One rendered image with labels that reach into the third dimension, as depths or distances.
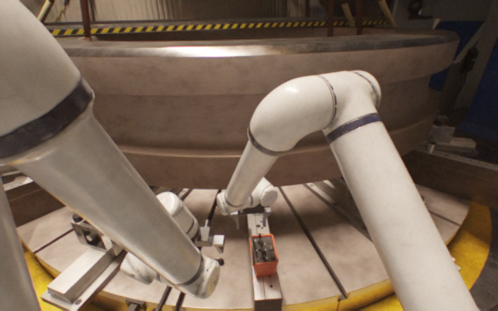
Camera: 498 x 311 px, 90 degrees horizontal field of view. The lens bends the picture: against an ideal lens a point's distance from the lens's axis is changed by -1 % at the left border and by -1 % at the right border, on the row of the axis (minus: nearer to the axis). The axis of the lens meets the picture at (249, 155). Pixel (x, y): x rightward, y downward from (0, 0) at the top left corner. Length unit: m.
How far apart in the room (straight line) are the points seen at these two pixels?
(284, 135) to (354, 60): 1.23
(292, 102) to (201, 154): 1.26
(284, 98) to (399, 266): 0.38
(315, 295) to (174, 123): 1.47
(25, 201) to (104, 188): 2.71
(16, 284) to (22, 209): 2.59
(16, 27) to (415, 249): 0.59
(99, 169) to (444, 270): 0.56
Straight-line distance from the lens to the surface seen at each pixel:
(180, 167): 1.76
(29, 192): 3.00
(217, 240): 0.89
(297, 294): 1.91
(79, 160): 0.30
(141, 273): 0.69
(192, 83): 1.52
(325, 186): 2.64
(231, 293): 1.90
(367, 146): 0.54
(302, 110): 0.49
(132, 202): 0.36
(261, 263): 1.39
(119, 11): 4.42
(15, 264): 0.48
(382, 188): 0.54
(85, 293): 2.14
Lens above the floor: 1.90
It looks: 28 degrees down
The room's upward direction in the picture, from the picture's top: 1 degrees counter-clockwise
